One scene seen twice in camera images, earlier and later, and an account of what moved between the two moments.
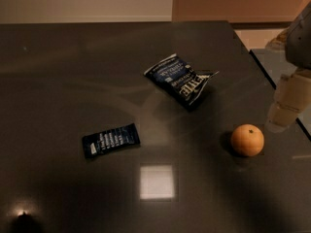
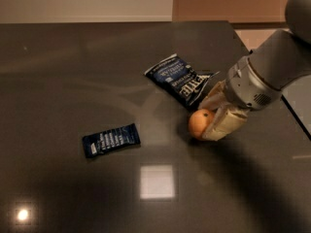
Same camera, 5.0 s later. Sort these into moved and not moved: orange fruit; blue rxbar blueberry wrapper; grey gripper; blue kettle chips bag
Moved: grey gripper; orange fruit
Not moved: blue kettle chips bag; blue rxbar blueberry wrapper
